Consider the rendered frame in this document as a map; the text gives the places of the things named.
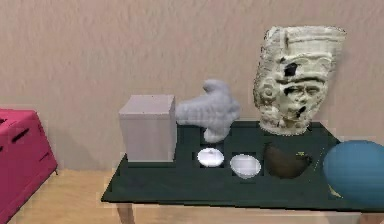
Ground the white lidded bowl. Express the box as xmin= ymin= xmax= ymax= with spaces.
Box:
xmin=196 ymin=147 xmax=225 ymax=168

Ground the brown clay bowl with ears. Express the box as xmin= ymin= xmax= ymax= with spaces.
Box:
xmin=263 ymin=142 xmax=314 ymax=180

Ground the grey box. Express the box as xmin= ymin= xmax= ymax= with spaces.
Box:
xmin=118 ymin=94 xmax=178 ymax=163

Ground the dark green wooden-legged table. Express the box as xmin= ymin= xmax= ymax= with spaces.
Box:
xmin=100 ymin=120 xmax=384 ymax=224

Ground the cream stone head sculpture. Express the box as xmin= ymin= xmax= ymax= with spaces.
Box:
xmin=252 ymin=25 xmax=347 ymax=136

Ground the blue ball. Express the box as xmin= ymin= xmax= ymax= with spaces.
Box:
xmin=322 ymin=140 xmax=384 ymax=208

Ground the pink crate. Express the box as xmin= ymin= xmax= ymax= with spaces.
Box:
xmin=0 ymin=108 xmax=59 ymax=224

